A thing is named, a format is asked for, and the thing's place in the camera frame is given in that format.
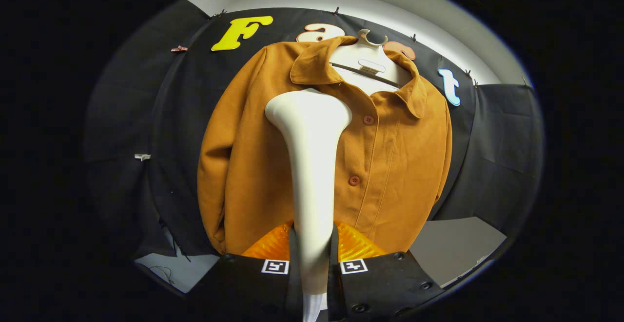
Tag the black backdrop cloth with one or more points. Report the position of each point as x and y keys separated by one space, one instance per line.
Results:
x=502 y=131

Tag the orange button-up shirt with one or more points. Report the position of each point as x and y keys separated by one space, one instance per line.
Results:
x=395 y=166

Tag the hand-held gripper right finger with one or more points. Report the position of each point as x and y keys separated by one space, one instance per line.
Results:
x=385 y=283

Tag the white mannequin torso stand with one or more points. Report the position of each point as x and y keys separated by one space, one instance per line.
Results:
x=370 y=66

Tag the white garment steamer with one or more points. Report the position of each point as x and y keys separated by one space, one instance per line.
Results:
x=312 y=166

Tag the pink clip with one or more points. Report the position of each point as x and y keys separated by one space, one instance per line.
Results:
x=179 y=49

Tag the silver clip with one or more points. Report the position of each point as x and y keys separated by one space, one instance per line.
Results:
x=142 y=156

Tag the grey cabinet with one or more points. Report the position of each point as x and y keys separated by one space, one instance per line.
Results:
x=453 y=249

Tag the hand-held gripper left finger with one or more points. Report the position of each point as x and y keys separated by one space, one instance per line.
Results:
x=243 y=283

